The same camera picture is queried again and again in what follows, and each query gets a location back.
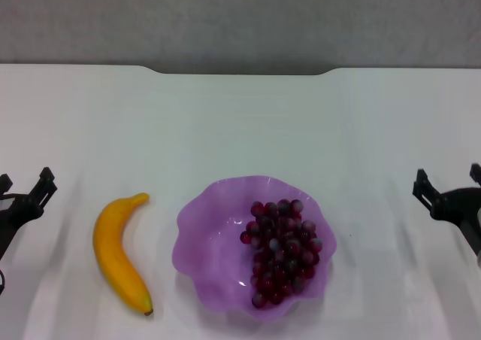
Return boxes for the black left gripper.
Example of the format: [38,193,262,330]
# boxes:
[0,166,59,260]

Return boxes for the purple wavy plastic bowl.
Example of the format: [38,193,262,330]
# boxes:
[171,175,337,323]

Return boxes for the yellow banana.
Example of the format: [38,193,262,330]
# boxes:
[92,192,154,317]

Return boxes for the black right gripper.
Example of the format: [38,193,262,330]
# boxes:
[411,162,481,257]

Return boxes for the dark red grape bunch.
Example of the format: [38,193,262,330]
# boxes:
[240,199,324,310]

